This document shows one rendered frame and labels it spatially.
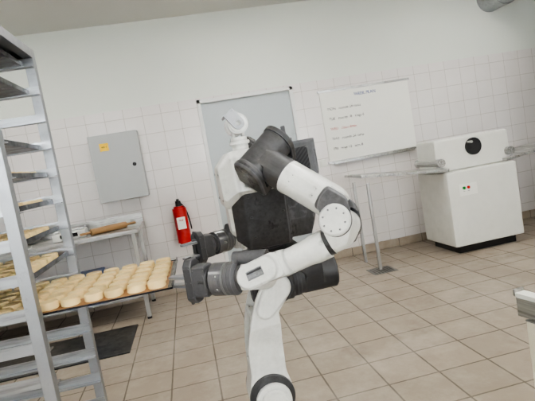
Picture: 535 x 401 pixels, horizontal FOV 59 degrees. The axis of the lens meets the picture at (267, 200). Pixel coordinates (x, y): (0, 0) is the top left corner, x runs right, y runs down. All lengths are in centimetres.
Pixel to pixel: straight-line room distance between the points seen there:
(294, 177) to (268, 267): 23
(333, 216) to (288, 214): 32
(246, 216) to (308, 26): 457
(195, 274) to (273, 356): 43
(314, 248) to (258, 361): 54
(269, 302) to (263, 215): 27
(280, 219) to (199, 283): 31
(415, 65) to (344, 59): 89
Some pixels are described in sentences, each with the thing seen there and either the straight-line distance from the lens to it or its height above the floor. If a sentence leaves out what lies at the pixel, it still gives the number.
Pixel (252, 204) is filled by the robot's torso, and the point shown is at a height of 121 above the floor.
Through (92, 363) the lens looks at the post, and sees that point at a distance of 185.
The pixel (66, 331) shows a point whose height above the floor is 87.
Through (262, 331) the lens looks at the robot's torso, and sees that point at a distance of 151.
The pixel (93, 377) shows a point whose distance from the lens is 187.
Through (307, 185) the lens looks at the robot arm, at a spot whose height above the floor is 125.
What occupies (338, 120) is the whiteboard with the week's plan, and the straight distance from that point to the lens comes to 570.
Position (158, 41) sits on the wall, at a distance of 557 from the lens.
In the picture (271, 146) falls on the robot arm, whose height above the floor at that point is 136.
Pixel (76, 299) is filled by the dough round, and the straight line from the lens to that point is 139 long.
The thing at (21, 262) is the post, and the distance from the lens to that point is 133.
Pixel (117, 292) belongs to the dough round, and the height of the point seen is 105.
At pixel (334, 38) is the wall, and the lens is 586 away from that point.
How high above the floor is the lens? 134
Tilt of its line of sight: 5 degrees down
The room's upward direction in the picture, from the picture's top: 10 degrees counter-clockwise
